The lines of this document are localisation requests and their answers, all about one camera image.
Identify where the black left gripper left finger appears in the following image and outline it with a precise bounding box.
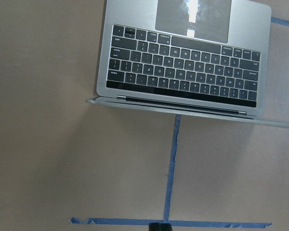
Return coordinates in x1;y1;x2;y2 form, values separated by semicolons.
149;223;161;231

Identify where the grey laptop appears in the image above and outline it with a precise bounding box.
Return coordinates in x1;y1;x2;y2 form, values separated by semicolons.
88;0;289;128

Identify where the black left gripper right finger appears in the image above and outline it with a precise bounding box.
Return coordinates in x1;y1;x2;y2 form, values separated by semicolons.
160;223;171;231

